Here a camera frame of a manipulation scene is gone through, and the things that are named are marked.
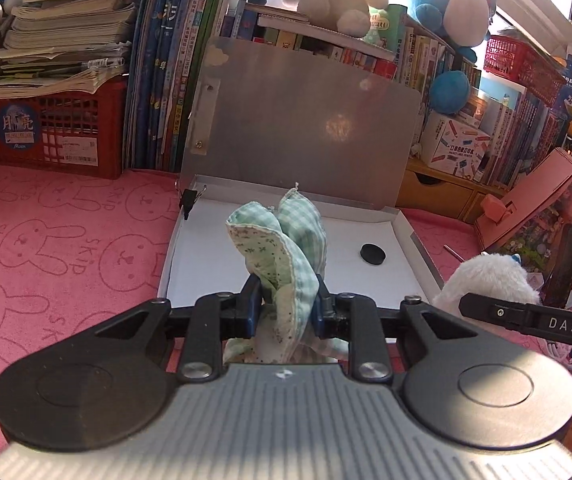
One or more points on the wooden drawer organiser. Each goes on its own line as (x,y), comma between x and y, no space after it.
(436,190)

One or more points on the black binder clip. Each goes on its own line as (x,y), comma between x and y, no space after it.
(188,201)

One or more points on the pink bag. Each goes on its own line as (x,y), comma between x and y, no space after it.
(531,195)

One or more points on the row of colourful small books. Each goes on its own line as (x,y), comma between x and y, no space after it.
(416,55)

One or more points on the green checked cloth pouch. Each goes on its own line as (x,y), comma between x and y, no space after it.
(286,240)

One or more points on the pink rabbit print mat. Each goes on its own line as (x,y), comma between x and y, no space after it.
(66,260)

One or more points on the white colourful printed box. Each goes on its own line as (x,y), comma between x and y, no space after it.
(458,147)

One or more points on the blue plush ball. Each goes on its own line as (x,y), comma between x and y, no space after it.
(448,92)

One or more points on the stack of lying books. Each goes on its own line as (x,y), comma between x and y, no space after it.
(66,25)

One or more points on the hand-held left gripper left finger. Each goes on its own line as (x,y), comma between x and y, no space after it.
(252,310)

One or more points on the row of tall blue books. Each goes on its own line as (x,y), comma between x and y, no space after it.
(161,70)

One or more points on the small red mesh basket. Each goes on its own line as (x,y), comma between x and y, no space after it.
(521,67)

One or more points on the black round disc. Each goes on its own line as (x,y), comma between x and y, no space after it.
(372,253)

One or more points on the row of thin books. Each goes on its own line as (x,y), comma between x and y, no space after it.
(521,125)

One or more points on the white fluffy plush toy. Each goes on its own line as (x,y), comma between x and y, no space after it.
(481,280)

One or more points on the red plastic crate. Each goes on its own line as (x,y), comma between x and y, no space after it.
(41,130)

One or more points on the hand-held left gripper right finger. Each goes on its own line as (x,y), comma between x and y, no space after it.
(322,310)

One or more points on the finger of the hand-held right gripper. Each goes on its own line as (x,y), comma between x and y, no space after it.
(556,322)

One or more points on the grey lidded storage box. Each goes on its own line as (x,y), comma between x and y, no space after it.
(306,125)

